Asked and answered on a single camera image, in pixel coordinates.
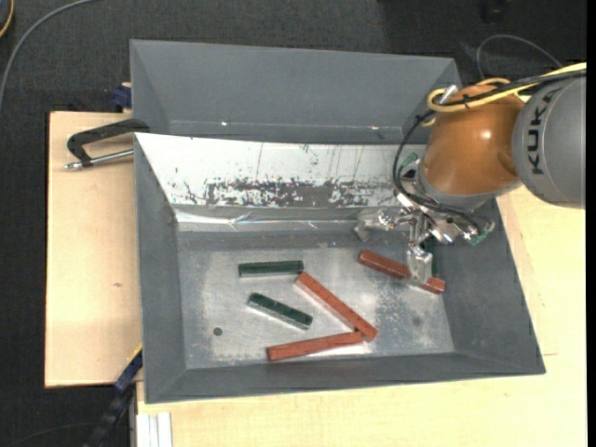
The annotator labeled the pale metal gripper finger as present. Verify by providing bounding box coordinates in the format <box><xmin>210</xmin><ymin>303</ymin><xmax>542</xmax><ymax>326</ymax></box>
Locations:
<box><xmin>406</xmin><ymin>244</ymin><xmax>435</xmax><ymax>287</ymax></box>
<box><xmin>355</xmin><ymin>207</ymin><xmax>400</xmax><ymax>242</ymax></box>

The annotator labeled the grey metal bin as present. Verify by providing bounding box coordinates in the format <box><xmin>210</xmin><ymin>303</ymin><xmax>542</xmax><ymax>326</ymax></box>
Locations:
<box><xmin>129</xmin><ymin>38</ymin><xmax>547</xmax><ymax>404</ymax></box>

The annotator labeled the red-brown flat block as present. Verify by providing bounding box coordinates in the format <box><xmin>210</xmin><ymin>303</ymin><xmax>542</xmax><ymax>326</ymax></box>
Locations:
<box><xmin>357</xmin><ymin>249</ymin><xmax>447</xmax><ymax>296</ymax></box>
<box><xmin>265</xmin><ymin>331</ymin><xmax>365</xmax><ymax>363</ymax></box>
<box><xmin>293</xmin><ymin>270</ymin><xmax>379</xmax><ymax>343</ymax></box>

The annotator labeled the dark green flat block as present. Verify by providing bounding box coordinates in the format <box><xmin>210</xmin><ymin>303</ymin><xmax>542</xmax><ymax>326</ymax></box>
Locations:
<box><xmin>237</xmin><ymin>259</ymin><xmax>305</xmax><ymax>280</ymax></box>
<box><xmin>246</xmin><ymin>291</ymin><xmax>315</xmax><ymax>332</ymax></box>

